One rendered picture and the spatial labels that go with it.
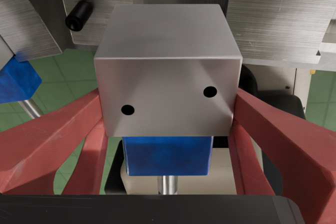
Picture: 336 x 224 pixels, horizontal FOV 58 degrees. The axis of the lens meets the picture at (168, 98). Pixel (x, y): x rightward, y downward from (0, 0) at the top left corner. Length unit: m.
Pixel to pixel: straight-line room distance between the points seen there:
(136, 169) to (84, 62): 1.29
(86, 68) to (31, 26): 1.20
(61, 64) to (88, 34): 1.30
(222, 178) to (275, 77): 0.59
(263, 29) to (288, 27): 0.01
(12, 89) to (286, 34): 0.23
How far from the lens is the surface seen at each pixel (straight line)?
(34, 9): 0.25
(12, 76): 0.29
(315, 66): 0.32
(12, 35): 0.28
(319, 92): 1.46
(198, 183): 0.47
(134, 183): 0.50
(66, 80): 1.55
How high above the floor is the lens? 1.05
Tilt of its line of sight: 46 degrees down
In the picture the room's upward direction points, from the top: 168 degrees counter-clockwise
